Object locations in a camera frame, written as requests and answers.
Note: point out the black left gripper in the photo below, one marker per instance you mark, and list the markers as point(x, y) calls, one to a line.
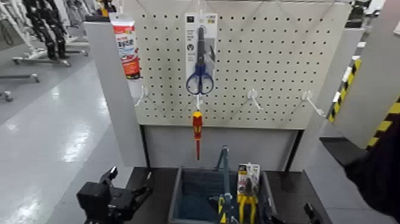
point(93, 200)

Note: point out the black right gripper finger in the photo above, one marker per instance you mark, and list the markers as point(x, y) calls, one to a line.
point(312, 214)

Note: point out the red and yellow screwdriver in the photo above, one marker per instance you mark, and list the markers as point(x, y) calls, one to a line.
point(197, 125)

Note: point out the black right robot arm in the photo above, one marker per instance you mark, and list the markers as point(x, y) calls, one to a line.
point(378, 175)

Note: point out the grey-blue plastic crate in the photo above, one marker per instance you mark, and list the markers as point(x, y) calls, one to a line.
point(200, 194)

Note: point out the yellow pliers in package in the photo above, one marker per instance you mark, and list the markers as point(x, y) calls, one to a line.
point(247, 184)

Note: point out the grey stand side panel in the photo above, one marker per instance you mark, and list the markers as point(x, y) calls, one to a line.
point(115, 109)
point(318, 131)

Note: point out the white pegboard hook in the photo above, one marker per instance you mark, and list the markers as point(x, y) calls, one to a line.
point(197, 97)
point(141, 95)
point(253, 96)
point(310, 99)

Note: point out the grey-blue hand tool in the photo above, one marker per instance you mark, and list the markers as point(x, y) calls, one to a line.
point(225, 175)

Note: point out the grey stand back panel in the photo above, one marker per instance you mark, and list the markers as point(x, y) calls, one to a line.
point(218, 147)

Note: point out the yellow black hazard tape strip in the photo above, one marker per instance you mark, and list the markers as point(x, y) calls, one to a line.
point(343, 90)

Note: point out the blue scissors on white card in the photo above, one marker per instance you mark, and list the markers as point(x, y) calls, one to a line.
point(200, 75)

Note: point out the red and white tube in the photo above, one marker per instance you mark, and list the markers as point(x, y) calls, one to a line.
point(126, 47)

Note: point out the grey pillar with hazard tape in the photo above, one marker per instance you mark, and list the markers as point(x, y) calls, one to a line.
point(372, 78)

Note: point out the white wheeled stand base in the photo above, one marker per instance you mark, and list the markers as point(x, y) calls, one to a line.
point(40, 58)

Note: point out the beige perforated pegboard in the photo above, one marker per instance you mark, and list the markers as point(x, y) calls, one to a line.
point(265, 62)

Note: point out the black robot on stand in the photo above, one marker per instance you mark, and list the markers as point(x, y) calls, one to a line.
point(47, 28)

